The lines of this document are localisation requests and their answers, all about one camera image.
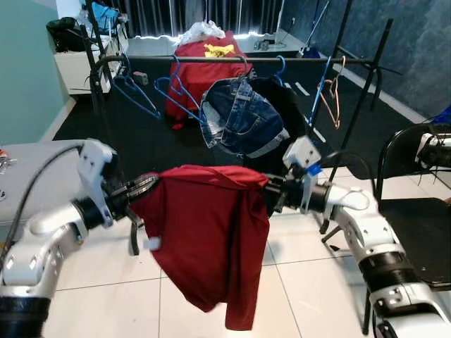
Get black folding chair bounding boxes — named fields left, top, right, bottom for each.
left=363, top=123, right=451, bottom=336

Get yellow cloth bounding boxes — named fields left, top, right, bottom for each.
left=202, top=42, right=236, bottom=58

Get dark curtain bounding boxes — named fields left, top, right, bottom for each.
left=113, top=0, right=286, bottom=37

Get copper wire hanger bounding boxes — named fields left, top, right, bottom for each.
left=321, top=56, right=347, bottom=131

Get black bag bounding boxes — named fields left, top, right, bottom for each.
left=46, top=17, right=91, bottom=54

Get thin blue hanger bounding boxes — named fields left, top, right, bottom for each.
left=309, top=56, right=333, bottom=129

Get grey padded bench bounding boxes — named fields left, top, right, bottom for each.
left=0, top=139, right=121, bottom=227

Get blue denim shorts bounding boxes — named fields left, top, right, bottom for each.
left=199, top=76, right=290, bottom=160

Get blue bag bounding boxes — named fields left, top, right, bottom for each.
left=90, top=0, right=122, bottom=35

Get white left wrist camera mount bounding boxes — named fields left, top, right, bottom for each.
left=76, top=138, right=122, bottom=227

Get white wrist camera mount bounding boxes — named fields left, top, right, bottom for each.
left=282, top=136, right=323, bottom=212
left=76, top=138, right=122, bottom=227

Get white cabinet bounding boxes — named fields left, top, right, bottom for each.
left=53, top=32, right=129, bottom=96

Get red shirt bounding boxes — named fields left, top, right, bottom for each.
left=130, top=164, right=272, bottom=332

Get black metal clothes rack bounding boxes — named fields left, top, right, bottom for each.
left=83, top=0, right=404, bottom=256

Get grey power strip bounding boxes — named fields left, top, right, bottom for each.
left=252, top=39, right=284, bottom=53

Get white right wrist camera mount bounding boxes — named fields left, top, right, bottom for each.
left=282, top=136, right=323, bottom=212

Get white plastic bag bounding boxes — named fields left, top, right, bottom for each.
left=178, top=20, right=228, bottom=46

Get small grey box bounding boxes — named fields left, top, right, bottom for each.
left=132, top=70, right=150, bottom=87

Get blue plastic hanger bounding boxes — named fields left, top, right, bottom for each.
left=153, top=55, right=206, bottom=126
left=111, top=55, right=163, bottom=120
left=273, top=55, right=287, bottom=80

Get white and black device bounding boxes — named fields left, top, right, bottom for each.
left=414, top=130, right=451, bottom=170

